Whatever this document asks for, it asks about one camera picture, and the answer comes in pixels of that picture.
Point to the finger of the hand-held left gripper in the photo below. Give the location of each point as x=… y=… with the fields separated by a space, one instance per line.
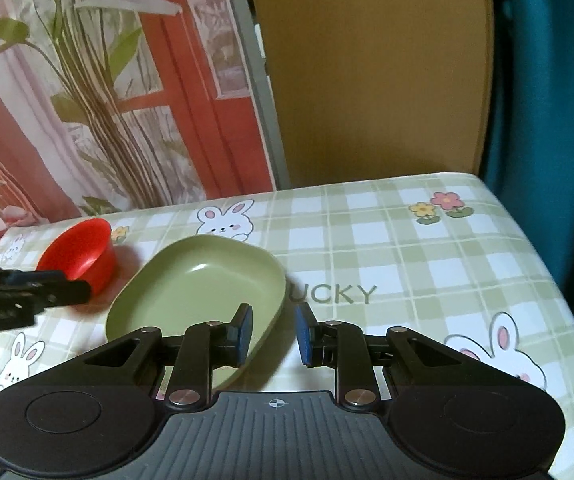
x=27 y=277
x=64 y=293

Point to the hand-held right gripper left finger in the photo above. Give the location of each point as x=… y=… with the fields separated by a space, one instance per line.
x=242 y=335

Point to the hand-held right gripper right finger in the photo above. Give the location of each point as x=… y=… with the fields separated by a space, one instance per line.
x=305 y=337

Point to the red bowl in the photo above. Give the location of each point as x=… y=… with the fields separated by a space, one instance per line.
x=79 y=250

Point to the green plate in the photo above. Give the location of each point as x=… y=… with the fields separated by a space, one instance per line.
x=202 y=280

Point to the green checked bunny tablecloth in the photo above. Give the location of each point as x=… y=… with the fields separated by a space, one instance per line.
x=392 y=255

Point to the printed backdrop cloth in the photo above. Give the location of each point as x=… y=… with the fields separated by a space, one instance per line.
x=177 y=110

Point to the brown board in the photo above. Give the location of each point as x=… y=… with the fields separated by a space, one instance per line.
x=377 y=75

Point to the teal curtain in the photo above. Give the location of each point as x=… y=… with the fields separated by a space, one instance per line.
x=552 y=110

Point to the grey metal frame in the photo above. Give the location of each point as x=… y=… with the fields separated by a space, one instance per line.
x=268 y=110

